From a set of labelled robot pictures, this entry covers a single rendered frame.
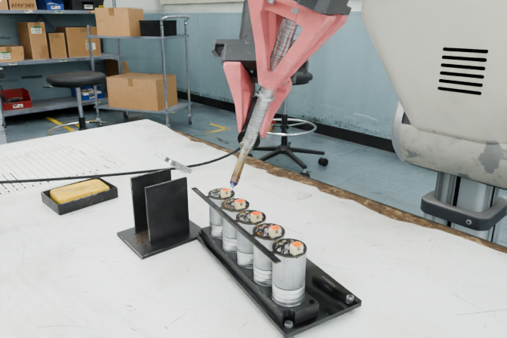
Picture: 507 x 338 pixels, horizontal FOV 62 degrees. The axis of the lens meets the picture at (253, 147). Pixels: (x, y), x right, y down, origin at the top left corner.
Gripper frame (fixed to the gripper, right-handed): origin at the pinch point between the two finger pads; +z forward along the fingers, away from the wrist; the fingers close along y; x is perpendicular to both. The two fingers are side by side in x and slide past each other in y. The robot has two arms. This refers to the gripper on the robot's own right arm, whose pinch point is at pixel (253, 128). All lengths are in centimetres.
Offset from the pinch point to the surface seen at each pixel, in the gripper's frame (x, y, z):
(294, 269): -13.5, 7.8, 13.3
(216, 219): -6.2, -0.8, 10.3
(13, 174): 7.4, -36.8, 7.2
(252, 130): -9.6, 2.5, 2.5
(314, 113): 308, -29, -92
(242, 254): -9.2, 2.8, 13.0
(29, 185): 4.8, -31.5, 8.7
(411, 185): 223, 43, -26
